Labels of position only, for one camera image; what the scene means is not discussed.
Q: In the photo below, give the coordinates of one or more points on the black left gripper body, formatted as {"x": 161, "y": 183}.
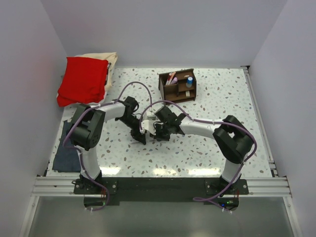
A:
{"x": 134, "y": 125}

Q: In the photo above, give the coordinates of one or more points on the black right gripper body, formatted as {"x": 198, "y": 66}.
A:
{"x": 163, "y": 132}

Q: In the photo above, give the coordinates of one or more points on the brown wooden desk organizer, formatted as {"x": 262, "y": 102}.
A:
{"x": 177, "y": 92}

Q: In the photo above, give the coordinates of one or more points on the blue grey stamp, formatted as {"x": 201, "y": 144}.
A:
{"x": 189, "y": 82}

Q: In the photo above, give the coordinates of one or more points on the red white marker pen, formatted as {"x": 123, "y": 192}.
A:
{"x": 167, "y": 80}

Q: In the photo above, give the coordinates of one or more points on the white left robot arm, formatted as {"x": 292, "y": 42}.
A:
{"x": 86, "y": 129}

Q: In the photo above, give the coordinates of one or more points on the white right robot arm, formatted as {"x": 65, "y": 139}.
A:
{"x": 232, "y": 138}

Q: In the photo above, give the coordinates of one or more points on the red folded cloth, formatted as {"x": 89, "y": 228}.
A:
{"x": 83, "y": 82}

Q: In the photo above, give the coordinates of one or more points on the beige folded cloth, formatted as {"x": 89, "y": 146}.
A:
{"x": 111, "y": 57}

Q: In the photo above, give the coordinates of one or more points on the dark blue denim cloth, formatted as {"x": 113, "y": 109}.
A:
{"x": 66, "y": 159}

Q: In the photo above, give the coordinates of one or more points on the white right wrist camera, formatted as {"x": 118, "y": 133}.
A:
{"x": 148, "y": 126}

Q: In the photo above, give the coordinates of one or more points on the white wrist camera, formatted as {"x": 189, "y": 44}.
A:
{"x": 148, "y": 126}
{"x": 150, "y": 115}

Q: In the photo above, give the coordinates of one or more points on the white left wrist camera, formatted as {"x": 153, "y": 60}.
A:
{"x": 150, "y": 115}

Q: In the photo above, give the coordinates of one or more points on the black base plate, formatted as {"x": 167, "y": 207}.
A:
{"x": 113, "y": 191}

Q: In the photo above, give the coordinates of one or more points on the aluminium rail frame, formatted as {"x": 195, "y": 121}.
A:
{"x": 267, "y": 211}

